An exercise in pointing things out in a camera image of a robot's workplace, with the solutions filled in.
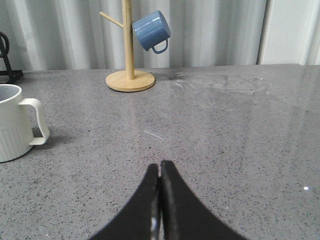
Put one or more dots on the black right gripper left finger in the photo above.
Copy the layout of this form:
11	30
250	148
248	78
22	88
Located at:
140	217

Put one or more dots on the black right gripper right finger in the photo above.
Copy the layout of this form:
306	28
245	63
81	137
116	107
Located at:
185	217

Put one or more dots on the white ribbed HOME mug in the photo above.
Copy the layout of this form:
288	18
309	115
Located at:
16	134

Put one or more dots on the wooden mug tree stand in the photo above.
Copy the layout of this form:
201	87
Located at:
128	80

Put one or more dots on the blue enamel mug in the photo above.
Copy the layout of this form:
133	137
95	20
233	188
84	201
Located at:
152	30

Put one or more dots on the black wire mug rack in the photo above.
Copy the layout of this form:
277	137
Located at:
13	75

